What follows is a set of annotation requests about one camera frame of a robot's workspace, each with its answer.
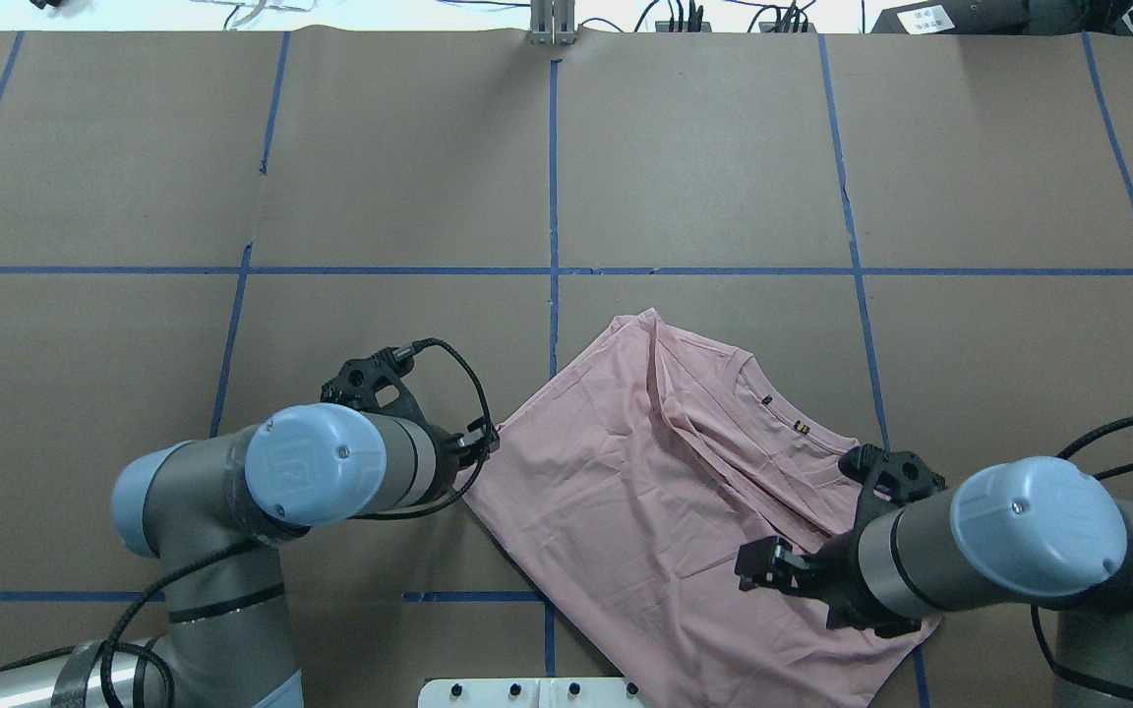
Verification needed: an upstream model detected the aluminium frame post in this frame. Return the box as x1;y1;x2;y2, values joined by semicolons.
527;0;578;46

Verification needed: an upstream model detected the pink Snoopy t-shirt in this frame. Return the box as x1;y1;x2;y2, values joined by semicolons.
466;309;938;707

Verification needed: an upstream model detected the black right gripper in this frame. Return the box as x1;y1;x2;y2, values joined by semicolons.
734;444;947;639

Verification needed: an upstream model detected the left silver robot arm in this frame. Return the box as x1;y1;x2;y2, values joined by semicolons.
0;339;500;707

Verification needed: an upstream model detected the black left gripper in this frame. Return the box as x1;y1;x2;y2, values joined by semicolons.
321;344;500;493

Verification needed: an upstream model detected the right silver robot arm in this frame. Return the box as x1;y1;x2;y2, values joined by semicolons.
736;444;1133;707

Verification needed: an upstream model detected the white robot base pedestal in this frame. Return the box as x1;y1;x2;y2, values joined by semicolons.
417;677;647;707

